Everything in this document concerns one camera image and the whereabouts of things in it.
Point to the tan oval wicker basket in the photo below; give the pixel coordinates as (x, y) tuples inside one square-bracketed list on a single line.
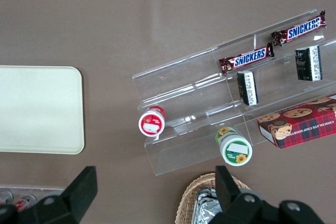
[(189, 195)]

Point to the green lid yogurt cup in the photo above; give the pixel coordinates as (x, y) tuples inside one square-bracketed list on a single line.
[(236, 150)]

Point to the clear acrylic bottle stand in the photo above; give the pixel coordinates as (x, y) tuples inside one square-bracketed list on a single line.
[(52, 191)]

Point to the beige plastic tray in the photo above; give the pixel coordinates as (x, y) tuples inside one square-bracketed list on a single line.
[(39, 111)]

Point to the small black box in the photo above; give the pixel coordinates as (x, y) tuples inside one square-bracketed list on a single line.
[(248, 89), (308, 62)]

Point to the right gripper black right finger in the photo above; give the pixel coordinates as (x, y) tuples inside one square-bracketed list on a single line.
[(231, 203)]

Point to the red tartan cookie box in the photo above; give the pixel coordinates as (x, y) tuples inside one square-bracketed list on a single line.
[(302, 127)]

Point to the clear acrylic stepped shelf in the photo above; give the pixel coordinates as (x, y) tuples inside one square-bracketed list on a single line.
[(183, 90), (283, 87)]

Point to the red lid yogurt cup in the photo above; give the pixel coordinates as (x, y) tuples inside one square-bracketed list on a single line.
[(151, 124)]

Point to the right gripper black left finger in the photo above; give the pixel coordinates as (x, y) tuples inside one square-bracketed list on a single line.
[(78, 195)]

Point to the aluminium foil tray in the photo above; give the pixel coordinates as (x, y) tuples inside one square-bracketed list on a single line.
[(204, 208)]

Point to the Snickers chocolate bar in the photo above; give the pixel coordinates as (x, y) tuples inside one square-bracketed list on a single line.
[(299, 30), (248, 58)]

